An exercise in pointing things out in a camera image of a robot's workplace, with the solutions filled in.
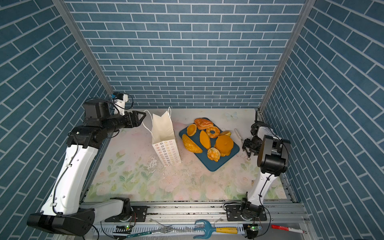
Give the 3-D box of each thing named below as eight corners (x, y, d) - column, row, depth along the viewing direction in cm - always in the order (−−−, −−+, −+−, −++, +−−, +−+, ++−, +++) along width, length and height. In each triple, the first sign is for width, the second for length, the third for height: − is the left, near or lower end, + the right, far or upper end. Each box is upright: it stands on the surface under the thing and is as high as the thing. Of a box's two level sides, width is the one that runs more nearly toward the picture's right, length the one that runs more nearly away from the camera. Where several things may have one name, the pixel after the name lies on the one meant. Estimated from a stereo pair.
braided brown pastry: (198, 132, 108) (198, 127, 104) (195, 123, 114) (194, 118, 109) (212, 129, 110) (213, 124, 106) (208, 120, 116) (209, 115, 112)
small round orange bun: (186, 136, 104) (186, 132, 101) (187, 127, 110) (187, 123, 106) (196, 136, 104) (196, 132, 101) (196, 127, 110) (196, 123, 106)
